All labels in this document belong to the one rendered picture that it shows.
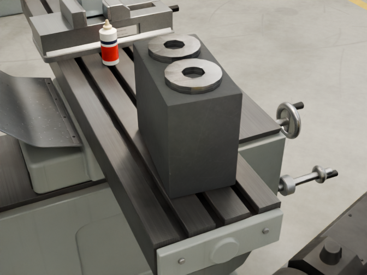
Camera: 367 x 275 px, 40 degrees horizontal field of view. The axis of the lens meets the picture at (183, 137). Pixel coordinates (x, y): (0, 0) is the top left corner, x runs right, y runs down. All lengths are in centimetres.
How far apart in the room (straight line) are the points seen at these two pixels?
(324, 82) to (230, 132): 239
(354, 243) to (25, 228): 79
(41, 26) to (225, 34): 247
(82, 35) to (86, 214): 43
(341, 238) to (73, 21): 85
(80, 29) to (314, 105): 189
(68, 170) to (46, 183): 5
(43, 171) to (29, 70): 221
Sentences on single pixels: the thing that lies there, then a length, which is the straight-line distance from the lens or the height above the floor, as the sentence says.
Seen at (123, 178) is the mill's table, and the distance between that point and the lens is 89.
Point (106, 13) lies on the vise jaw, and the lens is 129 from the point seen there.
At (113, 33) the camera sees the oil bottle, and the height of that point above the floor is 104.
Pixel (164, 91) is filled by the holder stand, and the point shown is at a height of 115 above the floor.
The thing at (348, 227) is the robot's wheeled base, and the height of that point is 59.
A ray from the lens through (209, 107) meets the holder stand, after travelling 75.
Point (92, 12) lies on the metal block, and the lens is 130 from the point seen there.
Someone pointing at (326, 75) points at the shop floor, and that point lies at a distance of 324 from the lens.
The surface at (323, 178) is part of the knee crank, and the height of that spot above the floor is 55.
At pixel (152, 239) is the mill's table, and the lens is 79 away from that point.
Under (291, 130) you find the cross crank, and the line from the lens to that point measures 158.
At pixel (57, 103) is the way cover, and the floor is 89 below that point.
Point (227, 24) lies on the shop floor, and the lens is 380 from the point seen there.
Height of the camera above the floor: 154
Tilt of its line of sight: 37 degrees down
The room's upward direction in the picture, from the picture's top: straight up
